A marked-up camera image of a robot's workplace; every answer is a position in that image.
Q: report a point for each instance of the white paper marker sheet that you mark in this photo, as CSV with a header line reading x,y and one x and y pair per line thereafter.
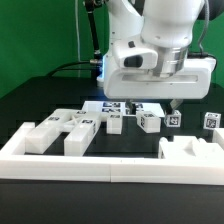
x,y
115,106

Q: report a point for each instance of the white chair seat block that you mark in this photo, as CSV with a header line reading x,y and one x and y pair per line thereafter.
x,y
189,148

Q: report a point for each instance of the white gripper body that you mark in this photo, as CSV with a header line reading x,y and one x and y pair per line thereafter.
x,y
138,71

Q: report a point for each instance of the white U-shaped fence frame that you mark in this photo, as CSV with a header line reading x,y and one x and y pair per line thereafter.
x,y
16,164

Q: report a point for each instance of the white chair back frame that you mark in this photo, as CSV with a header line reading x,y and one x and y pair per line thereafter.
x,y
80,127

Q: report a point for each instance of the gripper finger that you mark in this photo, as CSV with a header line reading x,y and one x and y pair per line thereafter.
x,y
131,108
173,105

